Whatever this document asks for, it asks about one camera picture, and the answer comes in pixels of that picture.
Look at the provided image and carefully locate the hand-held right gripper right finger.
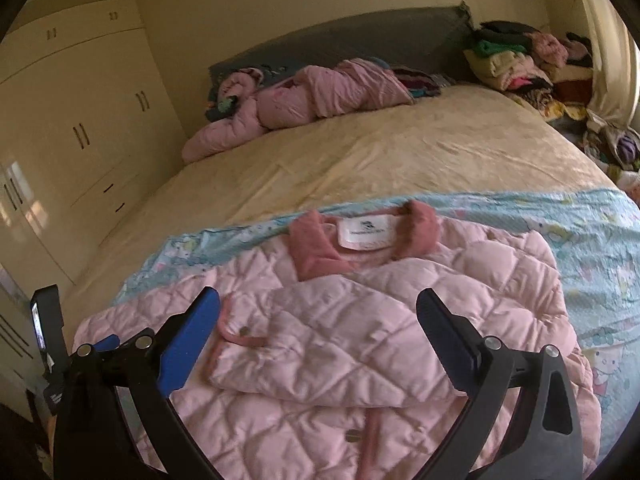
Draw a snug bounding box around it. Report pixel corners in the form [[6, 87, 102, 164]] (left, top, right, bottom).
[[416, 287, 583, 480]]

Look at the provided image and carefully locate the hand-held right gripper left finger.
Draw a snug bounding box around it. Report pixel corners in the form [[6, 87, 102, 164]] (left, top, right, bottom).
[[52, 286, 221, 480]]

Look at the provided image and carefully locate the pink quilted comforter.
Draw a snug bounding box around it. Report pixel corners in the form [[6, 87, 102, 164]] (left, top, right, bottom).
[[72, 199, 601, 480]]

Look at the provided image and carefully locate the pile of folded clothes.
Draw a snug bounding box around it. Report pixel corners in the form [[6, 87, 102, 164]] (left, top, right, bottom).
[[462, 20, 596, 96]]

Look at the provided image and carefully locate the cartoon printed blue blanket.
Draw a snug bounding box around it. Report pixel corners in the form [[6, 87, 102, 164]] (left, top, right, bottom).
[[112, 187, 640, 466]]

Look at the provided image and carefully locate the beige bed sheet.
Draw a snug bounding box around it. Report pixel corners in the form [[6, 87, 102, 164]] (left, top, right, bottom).
[[62, 82, 621, 321]]

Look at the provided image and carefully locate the cream wardrobe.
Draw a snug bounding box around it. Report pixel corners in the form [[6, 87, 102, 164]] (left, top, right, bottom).
[[0, 0, 192, 286]]

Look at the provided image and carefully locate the dark teal cloth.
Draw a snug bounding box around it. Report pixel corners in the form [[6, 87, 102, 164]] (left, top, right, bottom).
[[206, 92, 243, 122]]

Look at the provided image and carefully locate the multicoloured striped cloth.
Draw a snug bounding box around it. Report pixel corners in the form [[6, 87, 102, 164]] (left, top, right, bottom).
[[392, 66, 453, 100]]

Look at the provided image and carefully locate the heap of loose cloths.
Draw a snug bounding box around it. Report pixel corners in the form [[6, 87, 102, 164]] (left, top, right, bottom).
[[542, 77, 640, 186]]

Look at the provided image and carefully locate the crumpled pink blanket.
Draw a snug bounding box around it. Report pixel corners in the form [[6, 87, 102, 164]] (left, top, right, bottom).
[[181, 58, 416, 163]]

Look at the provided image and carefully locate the grey headboard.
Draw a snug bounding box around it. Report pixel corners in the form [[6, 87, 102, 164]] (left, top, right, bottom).
[[207, 6, 475, 92]]

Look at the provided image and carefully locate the cream curtain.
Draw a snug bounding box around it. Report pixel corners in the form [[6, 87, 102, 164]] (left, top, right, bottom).
[[567, 0, 640, 130]]

